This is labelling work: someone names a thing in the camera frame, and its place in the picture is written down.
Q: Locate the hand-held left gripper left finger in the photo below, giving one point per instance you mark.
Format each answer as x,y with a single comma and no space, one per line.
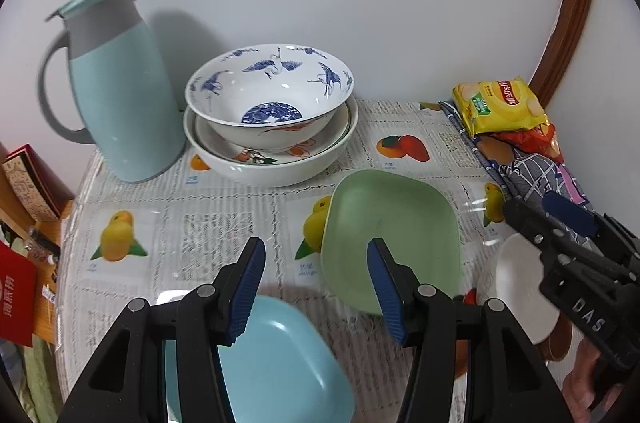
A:
247,293

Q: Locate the green square plate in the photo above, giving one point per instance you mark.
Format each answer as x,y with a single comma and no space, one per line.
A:
400,213

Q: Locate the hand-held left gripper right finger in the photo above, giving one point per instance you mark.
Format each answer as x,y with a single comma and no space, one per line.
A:
387,293

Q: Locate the teal thermos jug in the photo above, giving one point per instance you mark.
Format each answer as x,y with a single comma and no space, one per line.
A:
125,103

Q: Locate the green cloth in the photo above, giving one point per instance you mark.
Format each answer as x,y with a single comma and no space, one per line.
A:
35,378

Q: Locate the dark red printed box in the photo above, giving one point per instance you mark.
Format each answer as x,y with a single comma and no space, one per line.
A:
30,183

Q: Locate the grey patterned cloth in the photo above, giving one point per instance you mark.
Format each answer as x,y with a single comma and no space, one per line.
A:
525,173

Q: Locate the blue crane print bowl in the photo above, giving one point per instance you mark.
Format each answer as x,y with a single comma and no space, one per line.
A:
280,98

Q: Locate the person's right hand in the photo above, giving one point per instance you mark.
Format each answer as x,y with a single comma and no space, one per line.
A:
580,380

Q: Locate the large white bowl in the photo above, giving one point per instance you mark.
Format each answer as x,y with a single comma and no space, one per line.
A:
270,175

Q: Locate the red chips bag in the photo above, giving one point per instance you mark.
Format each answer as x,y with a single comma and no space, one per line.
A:
535,140

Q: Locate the brown wooden door frame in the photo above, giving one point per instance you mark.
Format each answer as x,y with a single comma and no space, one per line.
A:
575,3

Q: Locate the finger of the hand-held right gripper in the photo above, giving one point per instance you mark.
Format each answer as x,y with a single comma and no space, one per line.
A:
525,218
570,210

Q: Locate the fruit print lace tablecloth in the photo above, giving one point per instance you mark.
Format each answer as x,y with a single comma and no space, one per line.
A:
225,223

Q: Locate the yellow chips bag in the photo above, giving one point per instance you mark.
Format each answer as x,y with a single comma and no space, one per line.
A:
495,103

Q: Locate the blue square plate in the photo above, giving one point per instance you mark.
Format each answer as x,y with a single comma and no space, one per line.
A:
280,353

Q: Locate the white round plate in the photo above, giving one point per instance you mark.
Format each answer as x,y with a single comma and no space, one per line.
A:
515,288

